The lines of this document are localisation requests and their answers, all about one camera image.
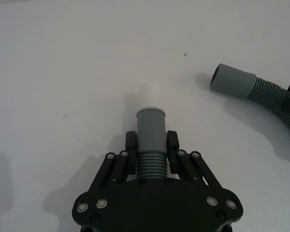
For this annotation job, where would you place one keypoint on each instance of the white plastic pipe connector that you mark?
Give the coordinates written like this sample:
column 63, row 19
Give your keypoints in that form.
column 150, row 95

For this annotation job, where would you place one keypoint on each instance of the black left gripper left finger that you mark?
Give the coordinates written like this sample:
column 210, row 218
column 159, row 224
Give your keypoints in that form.
column 131, row 154

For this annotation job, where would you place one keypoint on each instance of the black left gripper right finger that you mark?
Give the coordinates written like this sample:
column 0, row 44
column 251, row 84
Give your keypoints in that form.
column 172, row 154

